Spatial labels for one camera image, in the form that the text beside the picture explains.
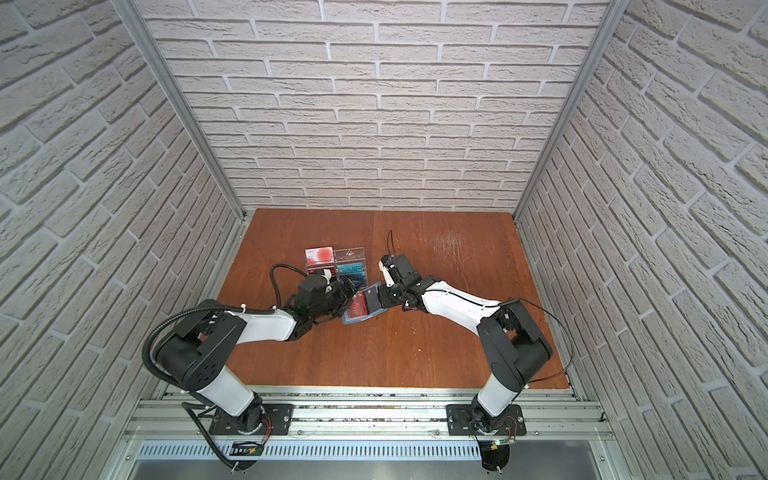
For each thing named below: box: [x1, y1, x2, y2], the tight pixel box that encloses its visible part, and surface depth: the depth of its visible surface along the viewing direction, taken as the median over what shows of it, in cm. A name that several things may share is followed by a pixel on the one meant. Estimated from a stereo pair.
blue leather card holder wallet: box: [342, 281, 388, 325], surface depth 93 cm
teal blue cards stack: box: [337, 262, 367, 287], surface depth 99 cm
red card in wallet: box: [349, 292, 369, 318], surface depth 93 cm
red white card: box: [305, 246, 334, 266], surface depth 98 cm
